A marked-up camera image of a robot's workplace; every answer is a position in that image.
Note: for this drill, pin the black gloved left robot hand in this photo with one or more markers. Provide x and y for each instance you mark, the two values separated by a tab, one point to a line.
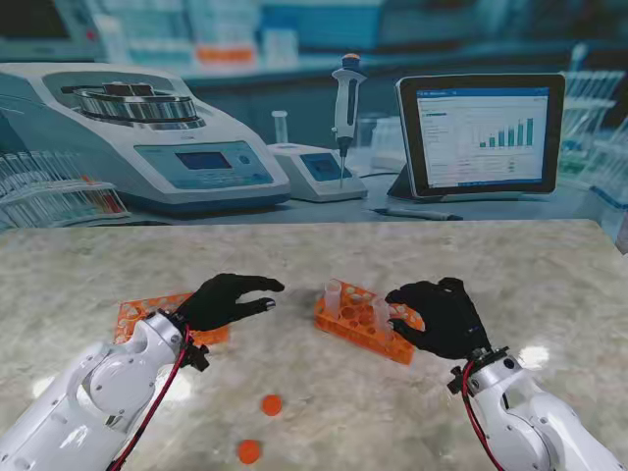
216	304

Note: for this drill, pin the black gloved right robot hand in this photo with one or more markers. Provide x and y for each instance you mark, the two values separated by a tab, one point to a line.
446	319

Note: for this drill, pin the clear plastic test tube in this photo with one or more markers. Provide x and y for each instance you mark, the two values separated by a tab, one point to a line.
382	314
332	297

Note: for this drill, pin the orange tube cap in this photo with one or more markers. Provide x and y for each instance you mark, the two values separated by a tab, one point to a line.
249	451
271	405

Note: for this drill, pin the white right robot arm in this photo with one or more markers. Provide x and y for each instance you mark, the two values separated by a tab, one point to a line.
539	417

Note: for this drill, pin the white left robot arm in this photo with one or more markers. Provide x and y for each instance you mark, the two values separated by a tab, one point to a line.
113	378

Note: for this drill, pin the empty orange test tube rack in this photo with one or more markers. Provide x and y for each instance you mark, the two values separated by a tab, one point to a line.
135	306

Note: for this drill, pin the printed laboratory backdrop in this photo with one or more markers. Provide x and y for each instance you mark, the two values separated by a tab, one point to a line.
294	98

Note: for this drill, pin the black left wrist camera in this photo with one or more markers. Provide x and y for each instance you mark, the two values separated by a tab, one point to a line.
200	358

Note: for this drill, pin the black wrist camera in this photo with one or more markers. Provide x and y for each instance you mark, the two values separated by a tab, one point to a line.
456	385
200	358

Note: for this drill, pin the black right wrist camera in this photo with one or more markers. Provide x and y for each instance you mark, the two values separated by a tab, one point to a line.
456	385

